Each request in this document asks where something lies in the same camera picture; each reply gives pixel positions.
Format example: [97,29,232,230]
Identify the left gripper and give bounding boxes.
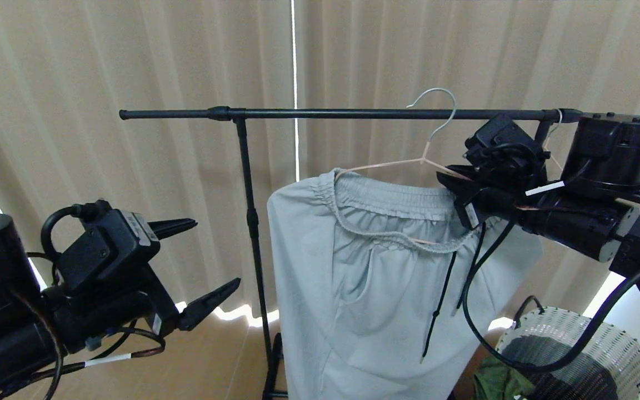
[47,210,242,353]

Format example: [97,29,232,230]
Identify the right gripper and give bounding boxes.
[452,185,633,263]

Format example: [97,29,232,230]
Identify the pink clothes hanger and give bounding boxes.
[334,88,473,246]
[541,109,566,173]

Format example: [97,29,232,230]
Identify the green garment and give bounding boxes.
[473,356,537,400]

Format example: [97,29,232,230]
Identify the pale grey shorts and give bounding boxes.
[267,168,544,400]

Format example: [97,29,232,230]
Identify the white laundry basket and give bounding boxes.
[495,296,640,400]

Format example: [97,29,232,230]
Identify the black clothes rack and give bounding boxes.
[119,106,640,400]

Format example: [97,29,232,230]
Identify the beige curtain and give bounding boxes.
[0,0,640,328]

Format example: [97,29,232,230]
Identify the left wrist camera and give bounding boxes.
[53,200,159,296]

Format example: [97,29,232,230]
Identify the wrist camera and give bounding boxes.
[53,200,159,296]
[463,114,549,185]

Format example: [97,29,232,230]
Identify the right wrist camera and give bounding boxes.
[463,114,549,185]

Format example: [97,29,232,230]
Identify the black cable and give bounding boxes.
[41,204,84,262]
[461,214,640,374]

